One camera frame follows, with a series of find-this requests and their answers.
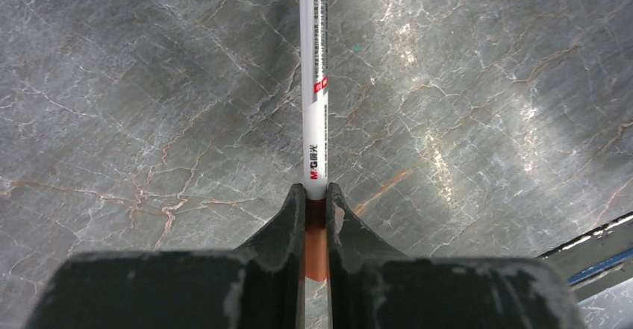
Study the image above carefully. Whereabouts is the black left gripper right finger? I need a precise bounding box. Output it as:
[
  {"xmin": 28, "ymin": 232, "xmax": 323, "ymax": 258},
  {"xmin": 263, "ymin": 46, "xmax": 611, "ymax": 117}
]
[{"xmin": 326, "ymin": 183, "xmax": 584, "ymax": 328}]

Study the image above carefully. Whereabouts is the white whiteboard marker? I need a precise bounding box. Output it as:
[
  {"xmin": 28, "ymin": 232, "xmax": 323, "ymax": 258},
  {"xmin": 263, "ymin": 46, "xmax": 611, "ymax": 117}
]
[{"xmin": 299, "ymin": 0, "xmax": 329, "ymax": 200}]

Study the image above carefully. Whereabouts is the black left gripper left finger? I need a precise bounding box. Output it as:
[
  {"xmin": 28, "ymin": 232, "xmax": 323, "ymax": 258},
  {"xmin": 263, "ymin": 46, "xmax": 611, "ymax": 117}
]
[{"xmin": 25, "ymin": 184, "xmax": 306, "ymax": 328}]

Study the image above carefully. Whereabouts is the red marker cap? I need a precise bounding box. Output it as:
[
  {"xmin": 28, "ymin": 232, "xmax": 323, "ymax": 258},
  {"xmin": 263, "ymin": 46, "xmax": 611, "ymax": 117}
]
[{"xmin": 304, "ymin": 199, "xmax": 328, "ymax": 282}]

